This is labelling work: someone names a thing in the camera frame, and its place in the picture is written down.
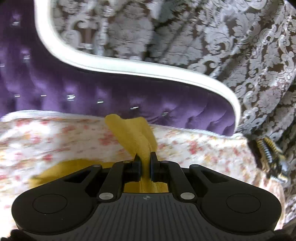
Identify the striped knit garment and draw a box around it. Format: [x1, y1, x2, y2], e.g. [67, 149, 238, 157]
[248, 136, 290, 184]

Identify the brown silver damask curtain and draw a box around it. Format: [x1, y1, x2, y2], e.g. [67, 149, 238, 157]
[52, 1, 295, 222]

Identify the floral quilted bedspread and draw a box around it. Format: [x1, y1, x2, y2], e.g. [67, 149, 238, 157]
[1, 110, 285, 237]

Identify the mustard yellow knit sweater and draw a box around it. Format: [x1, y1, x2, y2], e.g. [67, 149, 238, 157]
[29, 114, 168, 193]

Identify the purple tufted white-framed headboard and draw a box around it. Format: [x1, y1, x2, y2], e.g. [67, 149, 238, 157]
[1, 1, 240, 136]

